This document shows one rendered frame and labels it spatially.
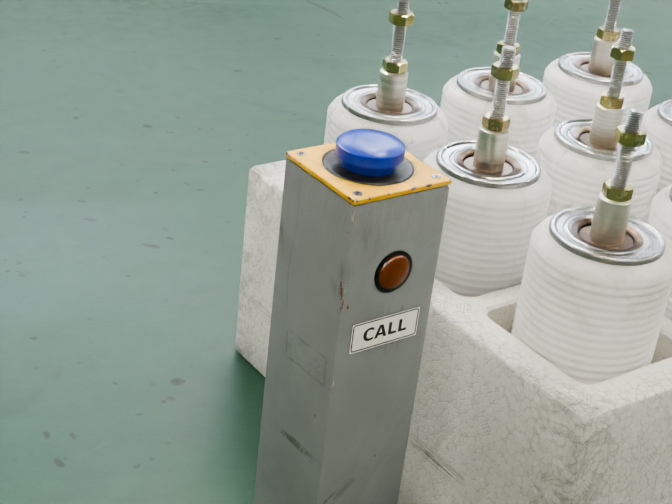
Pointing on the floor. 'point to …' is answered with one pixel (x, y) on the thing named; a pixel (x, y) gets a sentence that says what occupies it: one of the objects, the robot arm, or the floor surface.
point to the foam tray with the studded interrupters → (493, 397)
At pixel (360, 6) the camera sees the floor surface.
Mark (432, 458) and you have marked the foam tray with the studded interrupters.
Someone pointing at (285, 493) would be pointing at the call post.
